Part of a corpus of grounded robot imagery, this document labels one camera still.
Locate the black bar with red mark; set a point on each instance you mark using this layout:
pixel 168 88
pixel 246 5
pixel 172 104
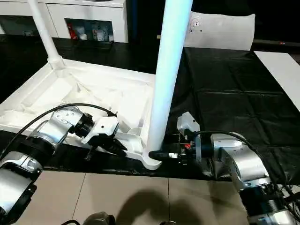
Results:
pixel 279 43

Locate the white cabinet with glass doors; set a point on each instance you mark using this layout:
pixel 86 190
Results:
pixel 84 14

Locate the white plastic table leg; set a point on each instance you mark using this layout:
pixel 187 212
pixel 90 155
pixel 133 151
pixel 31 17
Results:
pixel 44 33
pixel 166 70

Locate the black robot left foot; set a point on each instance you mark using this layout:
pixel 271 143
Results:
pixel 98 219

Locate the white plastic table top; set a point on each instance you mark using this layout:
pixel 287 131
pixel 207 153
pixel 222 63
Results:
pixel 93 89

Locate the black robot foot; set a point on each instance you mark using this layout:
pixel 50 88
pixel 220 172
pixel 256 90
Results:
pixel 98 219
pixel 166 223

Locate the black robot right foot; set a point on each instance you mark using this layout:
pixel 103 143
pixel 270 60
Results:
pixel 166 223

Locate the white plastic bag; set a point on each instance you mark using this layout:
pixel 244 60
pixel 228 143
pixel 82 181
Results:
pixel 220 30

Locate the red bottle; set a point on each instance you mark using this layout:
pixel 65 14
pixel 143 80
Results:
pixel 71 32

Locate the white side table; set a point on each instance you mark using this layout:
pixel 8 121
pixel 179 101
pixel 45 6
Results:
pixel 281 70

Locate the black cabinet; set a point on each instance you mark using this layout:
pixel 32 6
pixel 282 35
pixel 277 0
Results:
pixel 145 18

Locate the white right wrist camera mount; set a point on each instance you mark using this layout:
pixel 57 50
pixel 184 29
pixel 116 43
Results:
pixel 187 123

